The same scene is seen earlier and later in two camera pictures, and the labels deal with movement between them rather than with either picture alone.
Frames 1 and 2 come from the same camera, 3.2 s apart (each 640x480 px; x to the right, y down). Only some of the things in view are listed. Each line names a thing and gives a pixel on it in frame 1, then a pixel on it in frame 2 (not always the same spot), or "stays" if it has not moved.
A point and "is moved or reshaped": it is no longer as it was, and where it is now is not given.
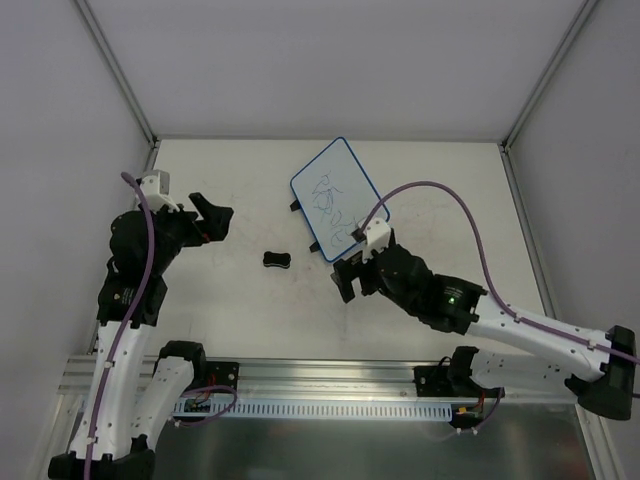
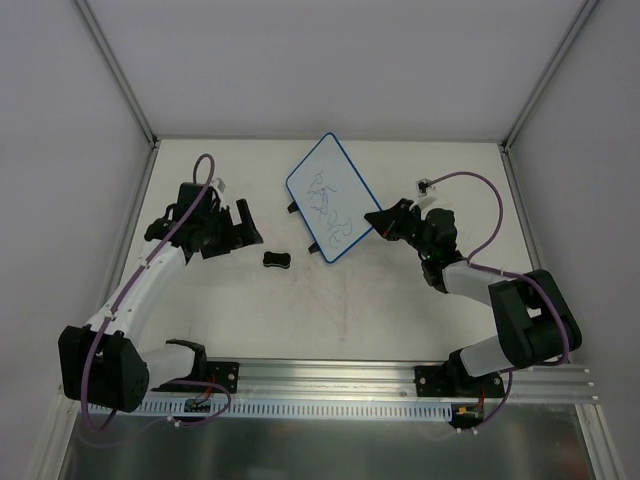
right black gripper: [364, 275] to [405, 225]
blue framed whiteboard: [335, 196] is moved or reshaped
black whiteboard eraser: [282, 260] stays
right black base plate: [433, 381] stays
